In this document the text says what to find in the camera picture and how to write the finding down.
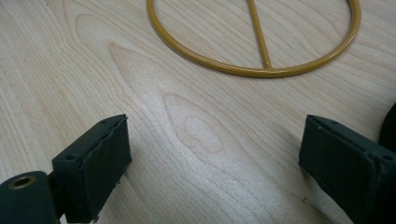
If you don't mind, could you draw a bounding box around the black round object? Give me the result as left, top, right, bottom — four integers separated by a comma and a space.
378, 102, 396, 154

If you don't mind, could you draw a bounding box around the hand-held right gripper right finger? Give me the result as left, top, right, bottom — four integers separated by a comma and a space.
298, 114, 396, 224

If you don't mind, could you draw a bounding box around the gold metal ring stand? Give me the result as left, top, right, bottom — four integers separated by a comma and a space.
146, 0, 362, 79

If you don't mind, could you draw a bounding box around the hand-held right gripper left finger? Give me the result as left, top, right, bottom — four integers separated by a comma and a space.
51, 113, 133, 224

